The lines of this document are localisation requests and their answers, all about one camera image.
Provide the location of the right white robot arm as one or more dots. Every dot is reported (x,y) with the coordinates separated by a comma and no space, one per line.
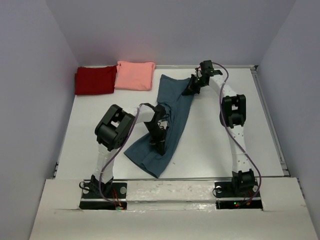
(233,115)

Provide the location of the folded red t-shirt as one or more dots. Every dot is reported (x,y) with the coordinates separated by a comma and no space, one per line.
(91,81)

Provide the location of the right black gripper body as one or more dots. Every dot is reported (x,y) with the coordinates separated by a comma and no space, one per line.
(194,85)

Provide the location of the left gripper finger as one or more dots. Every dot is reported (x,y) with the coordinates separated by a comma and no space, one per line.
(154,140)
(159,146)

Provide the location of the blue t-shirt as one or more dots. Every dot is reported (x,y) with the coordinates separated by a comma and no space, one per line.
(177,107)

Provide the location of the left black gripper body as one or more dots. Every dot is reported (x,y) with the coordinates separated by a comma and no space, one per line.
(158,141)

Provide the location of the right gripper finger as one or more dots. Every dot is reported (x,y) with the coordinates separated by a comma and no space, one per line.
(191,90)
(192,82)

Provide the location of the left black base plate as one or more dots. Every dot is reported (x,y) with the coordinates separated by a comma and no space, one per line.
(114,196)

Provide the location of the pink t-shirt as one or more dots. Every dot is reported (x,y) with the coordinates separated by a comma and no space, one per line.
(134,76)

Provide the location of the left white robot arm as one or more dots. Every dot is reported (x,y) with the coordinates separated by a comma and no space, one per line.
(114,130)

